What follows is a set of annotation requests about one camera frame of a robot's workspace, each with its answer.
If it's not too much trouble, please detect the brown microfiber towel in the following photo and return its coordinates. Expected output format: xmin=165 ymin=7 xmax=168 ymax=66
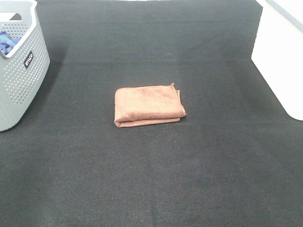
xmin=114 ymin=83 xmax=186 ymax=128

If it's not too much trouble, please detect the black cloth table cover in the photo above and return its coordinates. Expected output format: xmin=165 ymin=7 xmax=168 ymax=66
xmin=0 ymin=0 xmax=303 ymax=227

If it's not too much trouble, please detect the grey perforated laundry basket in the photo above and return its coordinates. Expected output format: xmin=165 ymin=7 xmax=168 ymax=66
xmin=0 ymin=0 xmax=50 ymax=131

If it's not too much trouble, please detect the white plastic basket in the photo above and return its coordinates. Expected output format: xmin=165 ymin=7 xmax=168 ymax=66
xmin=251 ymin=0 xmax=303 ymax=121

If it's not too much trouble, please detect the blue cloth in basket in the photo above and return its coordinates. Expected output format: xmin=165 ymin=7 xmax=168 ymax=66
xmin=0 ymin=31 xmax=20 ymax=55

